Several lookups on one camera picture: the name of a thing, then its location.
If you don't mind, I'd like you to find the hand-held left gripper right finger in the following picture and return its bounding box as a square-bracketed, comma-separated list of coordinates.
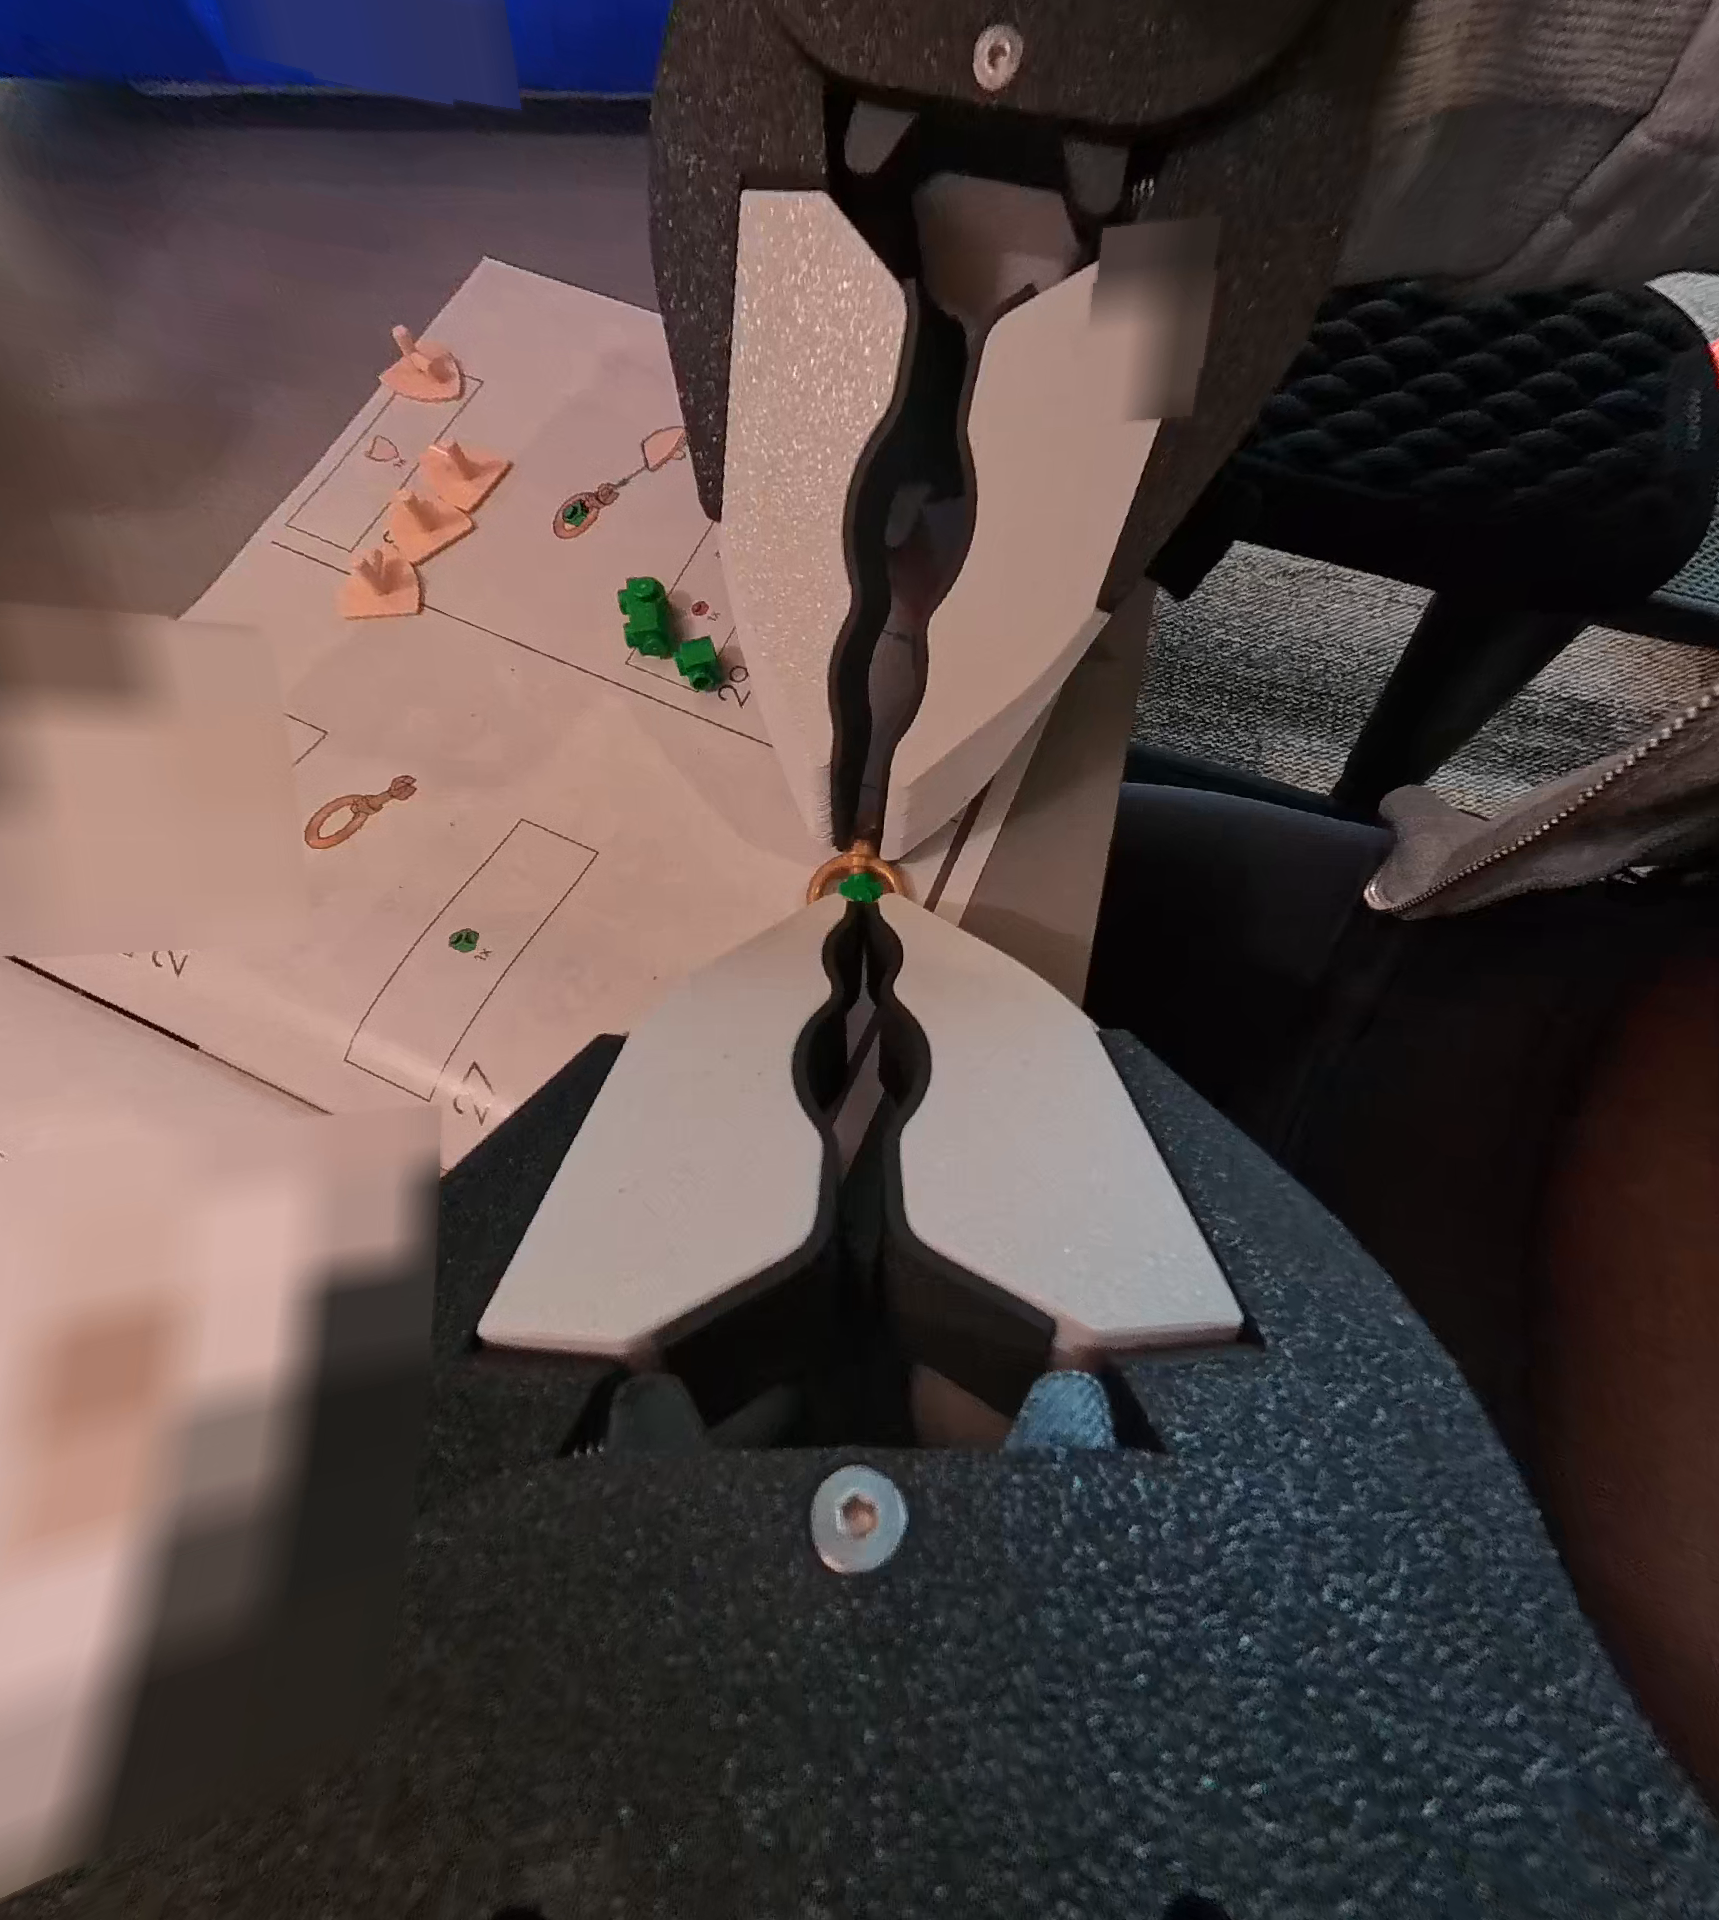
[863, 900, 1245, 1353]

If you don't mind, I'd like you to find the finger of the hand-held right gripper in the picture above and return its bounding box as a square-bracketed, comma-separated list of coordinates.
[715, 182, 935, 851]
[865, 172, 1223, 855]

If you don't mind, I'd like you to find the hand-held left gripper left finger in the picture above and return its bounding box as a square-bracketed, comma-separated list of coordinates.
[473, 905, 863, 1368]

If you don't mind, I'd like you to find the gold ring toy piece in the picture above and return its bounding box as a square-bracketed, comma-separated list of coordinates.
[807, 847, 915, 908]

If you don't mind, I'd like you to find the person's right forearm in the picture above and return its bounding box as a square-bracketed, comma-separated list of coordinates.
[1339, 0, 1719, 302]

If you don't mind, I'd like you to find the grey desk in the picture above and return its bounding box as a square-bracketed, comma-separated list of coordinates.
[0, 75, 1161, 1172]

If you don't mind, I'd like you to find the blue plastic bin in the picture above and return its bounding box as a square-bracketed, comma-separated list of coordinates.
[0, 0, 669, 112]

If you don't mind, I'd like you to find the white instruction booklet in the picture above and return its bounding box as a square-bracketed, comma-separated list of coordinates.
[0, 259, 981, 1682]

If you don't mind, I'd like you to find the black chair armrest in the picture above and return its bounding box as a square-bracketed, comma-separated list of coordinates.
[1151, 276, 1719, 813]

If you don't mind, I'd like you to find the person's leg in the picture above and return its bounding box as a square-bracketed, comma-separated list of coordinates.
[1533, 961, 1719, 1850]

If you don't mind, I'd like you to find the person's grey zip jacket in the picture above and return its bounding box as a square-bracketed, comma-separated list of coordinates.
[1361, 593, 1719, 920]

